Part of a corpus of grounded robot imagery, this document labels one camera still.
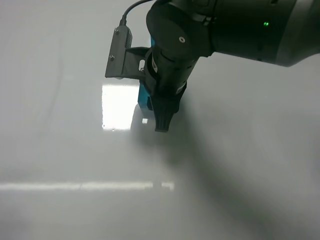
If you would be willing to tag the blue template cube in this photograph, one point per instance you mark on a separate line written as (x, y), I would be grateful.
(152, 42)

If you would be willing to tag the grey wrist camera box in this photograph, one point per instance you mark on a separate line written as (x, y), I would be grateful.
(124, 60)

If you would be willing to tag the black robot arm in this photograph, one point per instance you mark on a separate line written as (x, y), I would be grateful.
(279, 32)

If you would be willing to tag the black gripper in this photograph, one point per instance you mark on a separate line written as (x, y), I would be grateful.
(166, 79)

